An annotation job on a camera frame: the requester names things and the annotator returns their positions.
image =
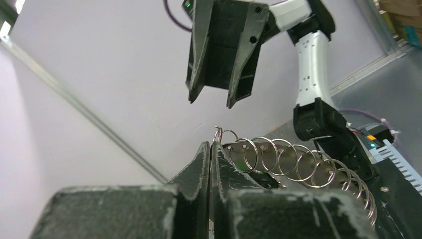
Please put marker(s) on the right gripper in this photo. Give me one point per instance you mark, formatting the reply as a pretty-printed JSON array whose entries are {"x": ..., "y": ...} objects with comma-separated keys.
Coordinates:
[{"x": 224, "y": 37}]

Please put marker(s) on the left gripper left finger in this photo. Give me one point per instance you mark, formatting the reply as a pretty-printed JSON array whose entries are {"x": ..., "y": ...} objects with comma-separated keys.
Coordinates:
[{"x": 178, "y": 209}]

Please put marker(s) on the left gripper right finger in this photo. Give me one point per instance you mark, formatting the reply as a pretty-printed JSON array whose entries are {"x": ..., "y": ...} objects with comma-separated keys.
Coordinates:
[{"x": 293, "y": 212}]

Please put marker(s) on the metal disc keyring with rings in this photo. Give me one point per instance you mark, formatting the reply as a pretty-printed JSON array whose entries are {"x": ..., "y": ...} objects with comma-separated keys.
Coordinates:
[{"x": 313, "y": 169}]

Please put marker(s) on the green key tag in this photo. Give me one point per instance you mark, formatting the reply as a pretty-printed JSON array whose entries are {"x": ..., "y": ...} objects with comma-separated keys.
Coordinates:
[{"x": 265, "y": 180}]

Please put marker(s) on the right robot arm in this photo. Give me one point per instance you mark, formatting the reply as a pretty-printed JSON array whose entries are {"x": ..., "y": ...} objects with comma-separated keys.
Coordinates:
[{"x": 310, "y": 26}]

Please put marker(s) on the white cable duct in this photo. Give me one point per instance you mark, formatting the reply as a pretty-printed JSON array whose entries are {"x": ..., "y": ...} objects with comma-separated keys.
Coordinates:
[{"x": 389, "y": 152}]

